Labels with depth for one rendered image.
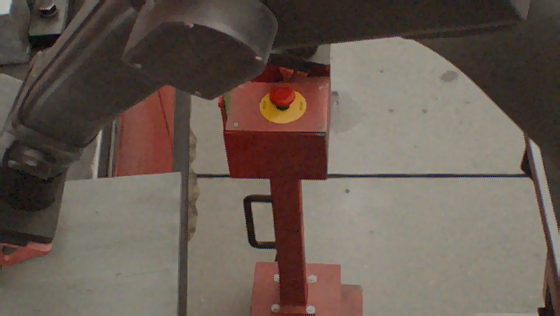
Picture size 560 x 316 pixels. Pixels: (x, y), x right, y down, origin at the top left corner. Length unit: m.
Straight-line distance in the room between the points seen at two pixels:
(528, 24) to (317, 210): 1.83
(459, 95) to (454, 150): 0.21
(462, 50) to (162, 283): 0.56
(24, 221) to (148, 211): 0.15
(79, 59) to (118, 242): 0.43
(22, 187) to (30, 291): 0.13
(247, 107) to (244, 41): 0.98
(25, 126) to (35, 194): 0.17
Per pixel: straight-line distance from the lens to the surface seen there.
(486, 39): 0.27
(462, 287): 1.97
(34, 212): 0.77
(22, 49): 1.23
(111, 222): 0.85
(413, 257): 2.00
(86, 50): 0.42
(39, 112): 0.56
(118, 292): 0.81
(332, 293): 1.80
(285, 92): 1.21
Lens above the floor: 1.67
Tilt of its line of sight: 50 degrees down
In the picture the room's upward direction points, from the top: 5 degrees counter-clockwise
